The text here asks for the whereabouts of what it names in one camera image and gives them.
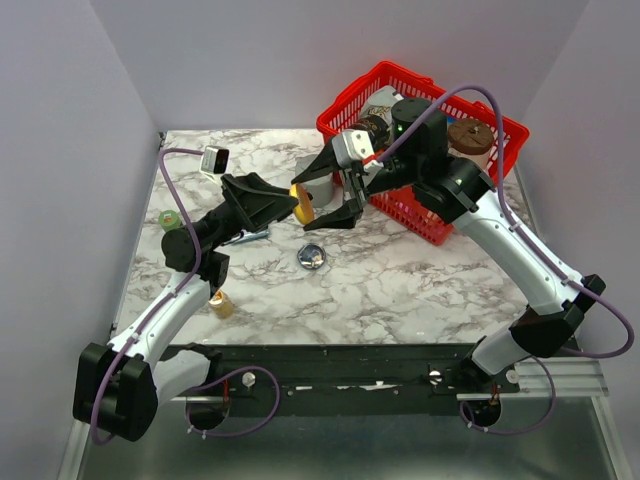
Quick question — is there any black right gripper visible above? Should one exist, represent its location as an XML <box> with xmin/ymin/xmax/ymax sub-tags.
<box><xmin>291</xmin><ymin>134</ymin><xmax>421</xmax><ymax>232</ymax></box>

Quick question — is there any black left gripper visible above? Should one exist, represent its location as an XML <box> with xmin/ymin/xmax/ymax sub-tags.
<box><xmin>200</xmin><ymin>173</ymin><xmax>311</xmax><ymax>250</ymax></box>

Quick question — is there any round yellow pill container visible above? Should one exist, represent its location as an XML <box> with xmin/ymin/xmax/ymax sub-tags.
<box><xmin>289</xmin><ymin>184</ymin><xmax>315</xmax><ymax>226</ymax></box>

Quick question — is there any amber pill bottle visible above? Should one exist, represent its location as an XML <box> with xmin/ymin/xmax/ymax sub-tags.
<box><xmin>208</xmin><ymin>290</ymin><xmax>235</xmax><ymax>320</ymax></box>

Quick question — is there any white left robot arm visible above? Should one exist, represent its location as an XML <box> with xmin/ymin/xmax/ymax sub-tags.
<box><xmin>72</xmin><ymin>173</ymin><xmax>298</xmax><ymax>441</ymax></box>

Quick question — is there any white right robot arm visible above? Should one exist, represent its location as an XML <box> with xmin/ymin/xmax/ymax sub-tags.
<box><xmin>293</xmin><ymin>98</ymin><xmax>605</xmax><ymax>392</ymax></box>

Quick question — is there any grey wrapped toilet paper roll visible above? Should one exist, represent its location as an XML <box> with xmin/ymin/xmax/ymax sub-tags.
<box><xmin>295</xmin><ymin>154</ymin><xmax>334</xmax><ymax>208</ymax></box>

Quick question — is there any rectangular light blue pill box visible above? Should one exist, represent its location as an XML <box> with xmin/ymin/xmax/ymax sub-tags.
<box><xmin>223</xmin><ymin>227</ymin><xmax>270</xmax><ymax>246</ymax></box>

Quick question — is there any round dark blue pill container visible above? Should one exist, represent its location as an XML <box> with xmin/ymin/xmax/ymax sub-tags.
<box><xmin>297</xmin><ymin>243</ymin><xmax>326</xmax><ymax>271</ymax></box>

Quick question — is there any black cup with white rim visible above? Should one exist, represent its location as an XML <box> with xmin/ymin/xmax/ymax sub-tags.
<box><xmin>354</xmin><ymin>115</ymin><xmax>390</xmax><ymax>151</ymax></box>

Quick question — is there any green lidded dark jar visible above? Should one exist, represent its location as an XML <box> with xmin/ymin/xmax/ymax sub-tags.
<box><xmin>157</xmin><ymin>210</ymin><xmax>183</xmax><ymax>232</ymax></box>

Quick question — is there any grey patterned snack bag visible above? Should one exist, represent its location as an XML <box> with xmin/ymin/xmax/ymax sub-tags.
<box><xmin>359</xmin><ymin>85</ymin><xmax>404</xmax><ymax>126</ymax></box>

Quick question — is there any brown lidded paper cup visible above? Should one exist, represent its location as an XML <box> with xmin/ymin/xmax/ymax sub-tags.
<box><xmin>447</xmin><ymin>118</ymin><xmax>494</xmax><ymax>169</ymax></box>

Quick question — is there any red plastic shopping basket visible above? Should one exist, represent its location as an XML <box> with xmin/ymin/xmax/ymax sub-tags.
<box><xmin>315</xmin><ymin>60</ymin><xmax>531</xmax><ymax>247</ymax></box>

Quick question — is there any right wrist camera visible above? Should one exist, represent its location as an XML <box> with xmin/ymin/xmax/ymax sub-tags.
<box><xmin>331</xmin><ymin>129</ymin><xmax>374</xmax><ymax>169</ymax></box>

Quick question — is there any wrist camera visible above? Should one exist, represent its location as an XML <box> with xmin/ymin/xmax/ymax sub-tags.
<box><xmin>199</xmin><ymin>145</ymin><xmax>230</xmax><ymax>175</ymax></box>
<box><xmin>331</xmin><ymin>129</ymin><xmax>374</xmax><ymax>169</ymax></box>

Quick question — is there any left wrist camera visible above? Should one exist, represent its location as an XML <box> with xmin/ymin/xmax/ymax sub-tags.
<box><xmin>199</xmin><ymin>145</ymin><xmax>230</xmax><ymax>175</ymax></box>

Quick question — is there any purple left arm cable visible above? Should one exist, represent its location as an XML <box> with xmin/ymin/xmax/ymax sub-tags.
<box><xmin>89</xmin><ymin>147</ymin><xmax>282</xmax><ymax>446</ymax></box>

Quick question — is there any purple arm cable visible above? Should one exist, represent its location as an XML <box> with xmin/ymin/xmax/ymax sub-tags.
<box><xmin>369</xmin><ymin>85</ymin><xmax>636</xmax><ymax>437</ymax></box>
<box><xmin>89</xmin><ymin>147</ymin><xmax>282</xmax><ymax>446</ymax></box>

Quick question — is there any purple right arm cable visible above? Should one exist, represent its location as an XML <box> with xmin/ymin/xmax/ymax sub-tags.
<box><xmin>369</xmin><ymin>85</ymin><xmax>636</xmax><ymax>437</ymax></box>

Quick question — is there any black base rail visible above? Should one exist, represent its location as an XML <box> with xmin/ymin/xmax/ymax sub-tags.
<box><xmin>102</xmin><ymin>342</ymin><xmax>551</xmax><ymax>419</ymax></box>

